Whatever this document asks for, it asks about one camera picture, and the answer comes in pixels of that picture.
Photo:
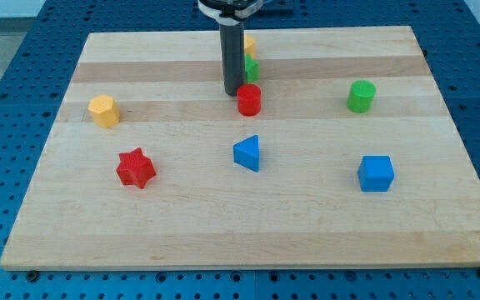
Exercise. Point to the yellow block behind pusher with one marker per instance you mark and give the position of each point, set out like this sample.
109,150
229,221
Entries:
250,46

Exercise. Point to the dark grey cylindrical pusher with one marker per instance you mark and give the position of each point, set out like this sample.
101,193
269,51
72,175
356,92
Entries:
233,57

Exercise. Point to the blue triangle block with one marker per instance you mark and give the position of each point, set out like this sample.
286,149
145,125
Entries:
247,153

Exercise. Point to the blue cube block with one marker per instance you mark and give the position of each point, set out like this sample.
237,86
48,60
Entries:
375,173

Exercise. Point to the green cylinder block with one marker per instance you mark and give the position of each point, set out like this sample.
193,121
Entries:
361,95

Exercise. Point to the red cylinder block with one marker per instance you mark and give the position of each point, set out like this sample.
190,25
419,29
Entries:
249,99

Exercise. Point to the red star block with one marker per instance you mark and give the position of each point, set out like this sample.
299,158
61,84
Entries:
135,169

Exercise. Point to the wooden board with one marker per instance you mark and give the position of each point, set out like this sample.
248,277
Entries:
303,209

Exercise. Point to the yellow hexagon block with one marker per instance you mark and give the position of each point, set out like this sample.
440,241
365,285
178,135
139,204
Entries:
104,111

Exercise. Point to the green block behind pusher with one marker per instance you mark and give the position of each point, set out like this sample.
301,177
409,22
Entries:
252,69

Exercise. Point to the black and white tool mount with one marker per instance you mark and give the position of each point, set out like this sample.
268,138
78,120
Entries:
237,10

